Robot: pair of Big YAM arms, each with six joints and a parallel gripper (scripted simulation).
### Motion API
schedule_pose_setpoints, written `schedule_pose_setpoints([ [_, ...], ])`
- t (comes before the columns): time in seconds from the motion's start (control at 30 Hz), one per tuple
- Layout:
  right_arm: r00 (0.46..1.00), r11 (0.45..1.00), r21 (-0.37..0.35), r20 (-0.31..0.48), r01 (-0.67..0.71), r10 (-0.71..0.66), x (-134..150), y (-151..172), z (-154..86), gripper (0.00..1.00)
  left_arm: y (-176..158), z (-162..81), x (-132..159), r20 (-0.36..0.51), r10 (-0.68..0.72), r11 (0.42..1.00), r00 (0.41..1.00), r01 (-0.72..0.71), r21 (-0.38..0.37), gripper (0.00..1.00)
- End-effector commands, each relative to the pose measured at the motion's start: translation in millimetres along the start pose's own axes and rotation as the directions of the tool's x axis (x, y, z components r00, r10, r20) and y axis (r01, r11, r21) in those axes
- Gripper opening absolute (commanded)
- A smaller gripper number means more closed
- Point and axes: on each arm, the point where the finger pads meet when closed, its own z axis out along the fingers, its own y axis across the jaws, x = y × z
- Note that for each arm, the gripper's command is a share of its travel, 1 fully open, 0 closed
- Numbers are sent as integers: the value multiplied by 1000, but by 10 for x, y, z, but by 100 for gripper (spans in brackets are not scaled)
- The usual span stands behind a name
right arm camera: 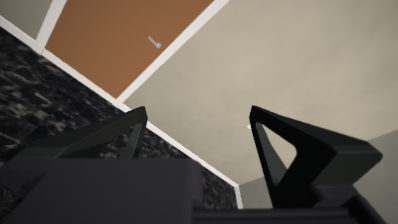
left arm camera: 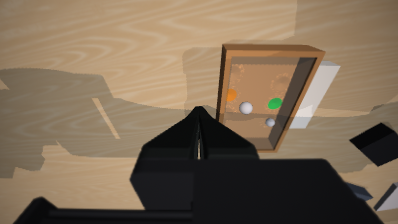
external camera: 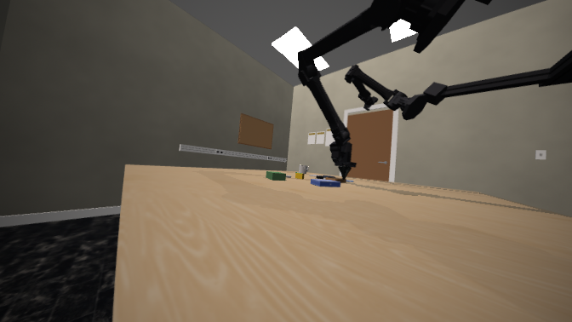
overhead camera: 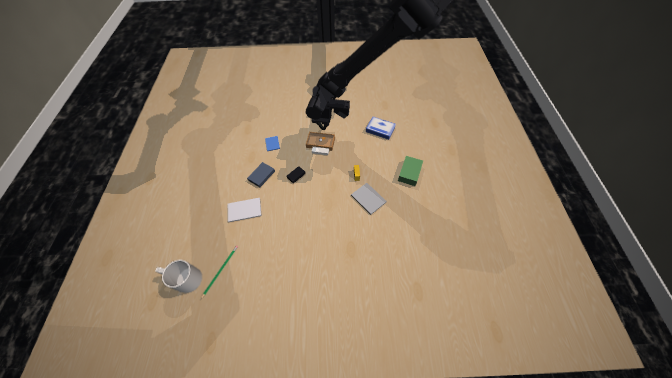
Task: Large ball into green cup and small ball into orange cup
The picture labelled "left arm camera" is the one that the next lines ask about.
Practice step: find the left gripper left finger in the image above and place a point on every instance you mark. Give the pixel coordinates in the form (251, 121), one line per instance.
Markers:
(177, 141)

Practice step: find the grey flat square block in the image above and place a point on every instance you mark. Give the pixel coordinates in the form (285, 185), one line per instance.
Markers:
(360, 192)

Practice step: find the wooden ball-in-hole puzzle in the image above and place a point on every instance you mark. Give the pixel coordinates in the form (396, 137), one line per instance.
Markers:
(261, 87)

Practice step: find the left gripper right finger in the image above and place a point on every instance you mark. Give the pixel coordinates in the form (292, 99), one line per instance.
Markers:
(220, 142)

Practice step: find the black rectangular block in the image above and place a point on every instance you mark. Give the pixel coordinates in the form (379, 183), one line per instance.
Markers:
(379, 143)

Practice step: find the white flat rectangular card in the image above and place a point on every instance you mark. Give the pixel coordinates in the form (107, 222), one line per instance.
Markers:
(389, 200)

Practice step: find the white rectangular block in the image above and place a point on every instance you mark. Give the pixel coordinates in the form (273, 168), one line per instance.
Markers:
(316, 91)

